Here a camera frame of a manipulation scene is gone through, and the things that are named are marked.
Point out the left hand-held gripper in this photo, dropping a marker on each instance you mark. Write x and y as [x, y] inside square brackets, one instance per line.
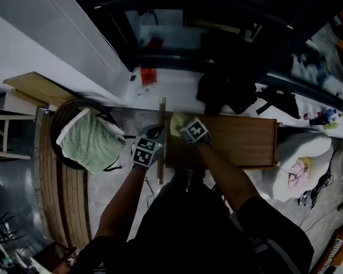
[145, 153]

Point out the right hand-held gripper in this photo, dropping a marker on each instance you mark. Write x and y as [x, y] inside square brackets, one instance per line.
[195, 131]

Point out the yellow cloth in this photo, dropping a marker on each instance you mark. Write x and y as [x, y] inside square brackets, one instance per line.
[177, 121]

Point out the wooden shelf table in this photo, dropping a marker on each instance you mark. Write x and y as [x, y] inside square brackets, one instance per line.
[240, 141]

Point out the person's left forearm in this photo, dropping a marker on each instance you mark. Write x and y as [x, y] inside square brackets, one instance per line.
[120, 204]

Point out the person's right forearm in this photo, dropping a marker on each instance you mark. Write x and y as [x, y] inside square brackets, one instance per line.
[225, 175]

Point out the pink cloth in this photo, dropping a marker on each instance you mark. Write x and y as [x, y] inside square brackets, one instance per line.
[298, 175]

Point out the small brown wooden cabinet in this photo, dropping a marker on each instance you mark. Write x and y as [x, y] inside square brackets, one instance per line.
[54, 255]

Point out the white chair cushion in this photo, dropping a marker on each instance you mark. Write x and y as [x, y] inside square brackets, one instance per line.
[114, 128]

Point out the red packet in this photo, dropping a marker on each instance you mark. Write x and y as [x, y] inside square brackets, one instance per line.
[148, 76]

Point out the green knitted blanket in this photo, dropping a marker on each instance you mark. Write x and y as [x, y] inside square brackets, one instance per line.
[91, 144]

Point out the black round chair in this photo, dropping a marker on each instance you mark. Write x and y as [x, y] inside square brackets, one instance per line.
[60, 118]

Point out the person's black clothing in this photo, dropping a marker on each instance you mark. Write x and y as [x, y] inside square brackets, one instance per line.
[188, 233]

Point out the wooden slatted bench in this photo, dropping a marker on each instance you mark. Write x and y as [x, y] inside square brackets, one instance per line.
[65, 198]

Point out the white round plush sofa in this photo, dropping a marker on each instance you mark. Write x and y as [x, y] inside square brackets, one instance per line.
[306, 147]

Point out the white red-cap bottle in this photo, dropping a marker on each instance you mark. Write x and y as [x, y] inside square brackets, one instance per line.
[310, 116]

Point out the black bottle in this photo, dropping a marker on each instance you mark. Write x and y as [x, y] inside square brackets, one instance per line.
[318, 121]

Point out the cardboard box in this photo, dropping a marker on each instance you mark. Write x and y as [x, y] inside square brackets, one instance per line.
[37, 84]

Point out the green packet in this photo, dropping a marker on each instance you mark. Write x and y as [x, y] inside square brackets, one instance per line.
[331, 125]

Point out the blue water bottle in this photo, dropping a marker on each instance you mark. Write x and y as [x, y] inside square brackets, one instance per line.
[330, 114]

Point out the white woven basket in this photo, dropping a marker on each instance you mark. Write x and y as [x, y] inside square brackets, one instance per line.
[338, 164]

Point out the orange striped sofa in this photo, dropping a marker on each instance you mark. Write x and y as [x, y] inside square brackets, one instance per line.
[340, 247]

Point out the dark window frame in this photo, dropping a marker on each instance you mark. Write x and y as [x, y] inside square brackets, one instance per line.
[245, 13]

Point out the white frame stool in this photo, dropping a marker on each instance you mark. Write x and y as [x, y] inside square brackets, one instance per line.
[5, 116]

